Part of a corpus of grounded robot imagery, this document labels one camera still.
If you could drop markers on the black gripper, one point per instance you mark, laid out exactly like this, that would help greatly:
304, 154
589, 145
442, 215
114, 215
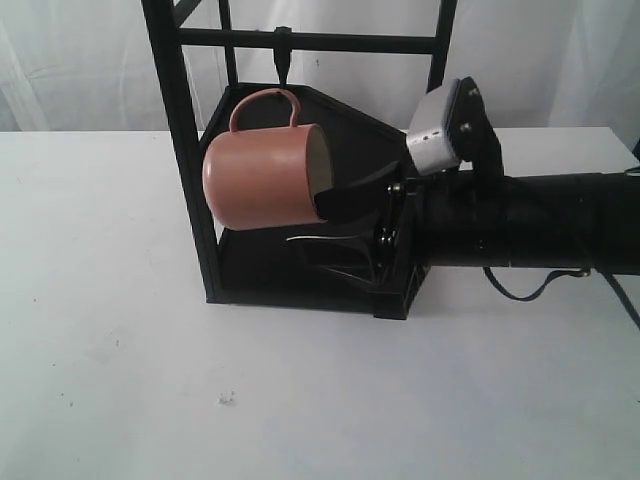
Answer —
391, 264

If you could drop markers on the pink ceramic mug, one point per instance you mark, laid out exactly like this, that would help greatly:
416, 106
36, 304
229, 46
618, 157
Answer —
267, 177

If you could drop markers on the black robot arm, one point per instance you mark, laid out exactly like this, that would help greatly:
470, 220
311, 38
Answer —
568, 225

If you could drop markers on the black metal shelf rack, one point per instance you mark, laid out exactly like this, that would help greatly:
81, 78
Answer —
257, 267

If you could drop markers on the white backdrop curtain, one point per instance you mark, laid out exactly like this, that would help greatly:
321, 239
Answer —
87, 65

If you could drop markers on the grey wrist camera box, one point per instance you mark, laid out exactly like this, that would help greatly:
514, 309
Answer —
429, 138

